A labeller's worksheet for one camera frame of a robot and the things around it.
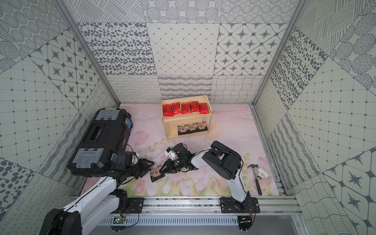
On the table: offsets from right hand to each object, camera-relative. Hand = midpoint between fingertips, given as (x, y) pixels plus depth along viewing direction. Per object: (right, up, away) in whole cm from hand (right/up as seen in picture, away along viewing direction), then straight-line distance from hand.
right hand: (162, 172), depth 84 cm
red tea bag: (+24, +38, +2) cm, 45 cm away
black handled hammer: (+55, -8, -4) cm, 56 cm away
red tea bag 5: (+3, +37, +2) cm, 37 cm away
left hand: (-6, +5, +1) cm, 8 cm away
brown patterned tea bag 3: (+17, +25, +20) cm, 37 cm away
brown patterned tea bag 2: (+11, +24, +18) cm, 32 cm away
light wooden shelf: (+1, +28, +23) cm, 36 cm away
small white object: (+57, 0, -2) cm, 57 cm away
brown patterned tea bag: (-4, 0, +1) cm, 4 cm away
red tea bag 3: (+13, +38, +4) cm, 41 cm away
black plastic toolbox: (-31, +22, -2) cm, 39 cm away
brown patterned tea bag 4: (+24, +26, +20) cm, 41 cm away
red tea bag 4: (+8, +38, +2) cm, 39 cm away
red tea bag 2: (+19, +40, +4) cm, 44 cm away
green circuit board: (-20, -19, -12) cm, 30 cm away
